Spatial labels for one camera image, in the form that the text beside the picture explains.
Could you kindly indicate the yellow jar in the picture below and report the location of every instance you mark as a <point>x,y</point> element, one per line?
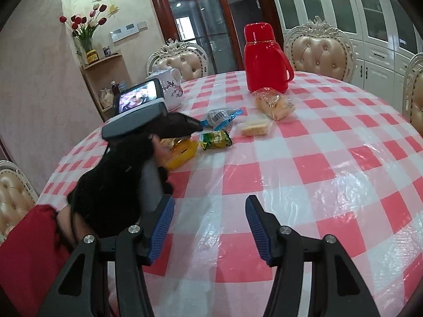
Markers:
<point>93,56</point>

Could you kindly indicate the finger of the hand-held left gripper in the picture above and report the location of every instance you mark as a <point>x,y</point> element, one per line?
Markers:
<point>183,123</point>

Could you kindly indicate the wooden corner shelf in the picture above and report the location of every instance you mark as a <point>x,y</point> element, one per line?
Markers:
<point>105,72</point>

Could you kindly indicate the pink checked tablecloth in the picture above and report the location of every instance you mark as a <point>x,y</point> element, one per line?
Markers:
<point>314,178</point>

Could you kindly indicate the cream tufted dining chair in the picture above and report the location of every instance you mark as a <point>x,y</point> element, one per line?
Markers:
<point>414,95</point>
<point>13,198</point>
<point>320,54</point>
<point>185,61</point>

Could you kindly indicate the dark brown bottle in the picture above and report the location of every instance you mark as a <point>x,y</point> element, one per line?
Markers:
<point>115,89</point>

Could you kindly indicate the pale bagged food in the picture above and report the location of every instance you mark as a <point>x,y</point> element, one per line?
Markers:
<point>106,98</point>

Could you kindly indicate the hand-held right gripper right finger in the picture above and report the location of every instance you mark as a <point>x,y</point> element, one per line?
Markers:
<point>257,228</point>

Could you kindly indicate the red thermos jug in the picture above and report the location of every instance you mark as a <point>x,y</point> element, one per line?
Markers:
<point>264,62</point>

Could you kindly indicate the yellow butterfly wall decoration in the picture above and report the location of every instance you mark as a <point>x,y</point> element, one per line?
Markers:
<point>113,10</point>

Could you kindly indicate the white glass-door cabinet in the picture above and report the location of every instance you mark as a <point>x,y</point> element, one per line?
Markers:
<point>363,23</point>

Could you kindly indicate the grey blue snack packet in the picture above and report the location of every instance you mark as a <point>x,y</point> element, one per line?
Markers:
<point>223,117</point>

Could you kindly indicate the person's left hand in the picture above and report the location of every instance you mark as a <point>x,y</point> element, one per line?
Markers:
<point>109,191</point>

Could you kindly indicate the white floral teapot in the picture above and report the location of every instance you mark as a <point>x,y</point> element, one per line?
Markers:
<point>172,87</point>

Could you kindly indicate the yellow cake roll packet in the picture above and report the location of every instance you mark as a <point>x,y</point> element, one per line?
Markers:
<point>181,153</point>

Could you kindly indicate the blue white packet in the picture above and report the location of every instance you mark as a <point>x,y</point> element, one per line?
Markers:
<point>123,86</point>

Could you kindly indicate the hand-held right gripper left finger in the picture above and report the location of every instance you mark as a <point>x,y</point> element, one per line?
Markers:
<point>162,228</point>

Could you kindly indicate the clear bread roll packet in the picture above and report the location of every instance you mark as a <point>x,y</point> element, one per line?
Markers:
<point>274,104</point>

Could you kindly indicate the small blue white jar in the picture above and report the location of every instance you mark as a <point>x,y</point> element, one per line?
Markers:
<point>106,51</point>

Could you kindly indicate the green snack packet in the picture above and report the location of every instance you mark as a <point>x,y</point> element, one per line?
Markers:
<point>216,139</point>

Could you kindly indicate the pale cake slice packet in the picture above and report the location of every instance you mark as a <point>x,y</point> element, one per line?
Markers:
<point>254,127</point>

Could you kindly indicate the dark wood glass door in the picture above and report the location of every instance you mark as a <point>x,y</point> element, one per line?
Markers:
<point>205,23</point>

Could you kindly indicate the vase of tulips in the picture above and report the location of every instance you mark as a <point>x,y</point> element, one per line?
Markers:
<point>84,28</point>

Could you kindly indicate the wall switch panel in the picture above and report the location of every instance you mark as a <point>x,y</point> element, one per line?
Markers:
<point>129,30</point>

